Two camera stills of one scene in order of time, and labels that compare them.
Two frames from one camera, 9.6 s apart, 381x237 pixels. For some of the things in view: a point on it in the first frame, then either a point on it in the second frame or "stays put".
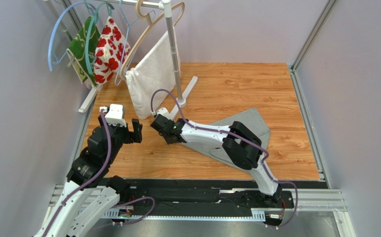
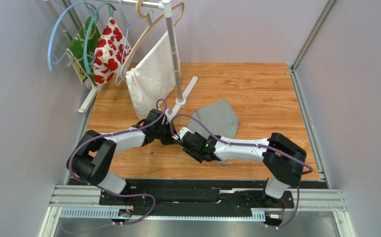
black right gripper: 160,126 → 188,144
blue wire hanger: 126,38 stays put
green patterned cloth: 82,51 stays put
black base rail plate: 201,194 stays put
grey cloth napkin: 250,119 → 219,117
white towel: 150,82 stays put
